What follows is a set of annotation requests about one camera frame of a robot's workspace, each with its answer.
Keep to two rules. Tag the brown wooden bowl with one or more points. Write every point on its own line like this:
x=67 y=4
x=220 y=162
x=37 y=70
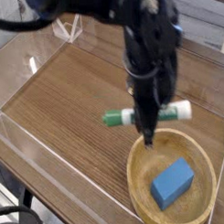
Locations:
x=144 y=165

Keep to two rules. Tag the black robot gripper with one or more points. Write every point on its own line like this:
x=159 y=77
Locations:
x=154 y=86

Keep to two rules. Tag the clear acrylic tray wall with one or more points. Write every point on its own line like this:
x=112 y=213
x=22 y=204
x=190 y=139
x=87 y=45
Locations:
x=56 y=83

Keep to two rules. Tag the green Expo marker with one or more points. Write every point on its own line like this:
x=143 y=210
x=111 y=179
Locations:
x=177 y=110

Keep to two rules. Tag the blue foam block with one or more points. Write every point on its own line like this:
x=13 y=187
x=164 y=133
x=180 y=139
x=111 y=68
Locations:
x=172 y=183

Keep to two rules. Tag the black metal table leg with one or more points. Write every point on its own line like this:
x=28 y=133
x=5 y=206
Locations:
x=27 y=198

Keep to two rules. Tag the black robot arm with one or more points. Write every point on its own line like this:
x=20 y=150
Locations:
x=152 y=36

